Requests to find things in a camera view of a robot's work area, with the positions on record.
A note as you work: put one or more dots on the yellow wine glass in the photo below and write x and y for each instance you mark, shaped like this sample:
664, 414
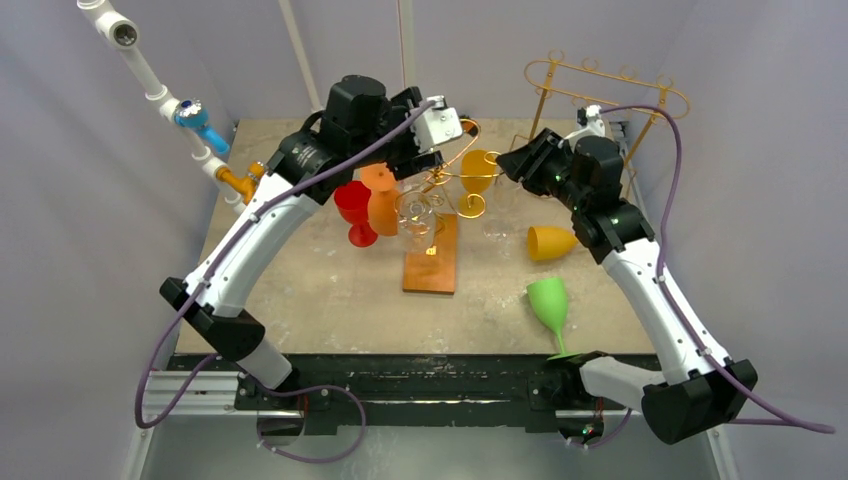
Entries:
545, 243
477, 172

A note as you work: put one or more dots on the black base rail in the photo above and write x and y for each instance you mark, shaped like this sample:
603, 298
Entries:
525, 391

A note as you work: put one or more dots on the orange wine glass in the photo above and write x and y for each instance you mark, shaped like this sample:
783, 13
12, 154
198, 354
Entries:
381, 211

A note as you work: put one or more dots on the white PVC pipe frame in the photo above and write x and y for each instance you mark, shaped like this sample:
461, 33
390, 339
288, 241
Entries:
123, 36

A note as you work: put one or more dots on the orange pipe fitting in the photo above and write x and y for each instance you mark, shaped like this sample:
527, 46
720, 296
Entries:
245, 186

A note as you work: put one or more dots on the white pole red stripe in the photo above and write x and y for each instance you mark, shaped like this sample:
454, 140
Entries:
406, 28

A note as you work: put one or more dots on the yellow wine glass front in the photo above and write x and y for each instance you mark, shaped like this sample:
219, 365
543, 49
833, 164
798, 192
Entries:
545, 243

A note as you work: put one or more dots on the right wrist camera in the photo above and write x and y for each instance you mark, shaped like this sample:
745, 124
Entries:
589, 124

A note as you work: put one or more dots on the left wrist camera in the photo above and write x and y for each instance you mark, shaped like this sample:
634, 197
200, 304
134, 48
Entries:
438, 124

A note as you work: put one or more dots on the gold wire bottle rack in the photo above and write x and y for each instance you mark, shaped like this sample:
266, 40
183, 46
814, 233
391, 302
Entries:
542, 75

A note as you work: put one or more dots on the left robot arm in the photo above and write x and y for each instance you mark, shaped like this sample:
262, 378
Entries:
360, 125

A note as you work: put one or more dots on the red wine glass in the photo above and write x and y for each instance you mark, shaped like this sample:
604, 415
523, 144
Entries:
352, 201

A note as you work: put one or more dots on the clear ribbed wine glass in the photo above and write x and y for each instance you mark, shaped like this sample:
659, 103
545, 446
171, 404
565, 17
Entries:
417, 222

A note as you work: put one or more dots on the clear flute glass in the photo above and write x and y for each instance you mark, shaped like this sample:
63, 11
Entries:
504, 197

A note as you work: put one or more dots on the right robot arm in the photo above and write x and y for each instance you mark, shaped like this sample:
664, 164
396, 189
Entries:
698, 386

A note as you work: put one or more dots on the green wine glass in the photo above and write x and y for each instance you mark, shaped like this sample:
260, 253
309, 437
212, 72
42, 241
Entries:
549, 302

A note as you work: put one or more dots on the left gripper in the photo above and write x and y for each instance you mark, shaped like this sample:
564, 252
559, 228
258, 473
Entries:
412, 159

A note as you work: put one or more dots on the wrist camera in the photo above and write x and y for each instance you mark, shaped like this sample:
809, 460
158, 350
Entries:
589, 124
438, 124

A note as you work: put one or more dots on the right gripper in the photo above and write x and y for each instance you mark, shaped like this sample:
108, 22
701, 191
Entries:
530, 159

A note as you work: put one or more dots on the blue valve on pipe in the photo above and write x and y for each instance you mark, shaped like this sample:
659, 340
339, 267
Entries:
192, 114

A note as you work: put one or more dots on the yellow wine glass back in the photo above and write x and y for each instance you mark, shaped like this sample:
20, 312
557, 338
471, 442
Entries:
477, 172

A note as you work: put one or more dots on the gold wine glass rack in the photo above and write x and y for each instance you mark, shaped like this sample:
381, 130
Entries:
435, 272

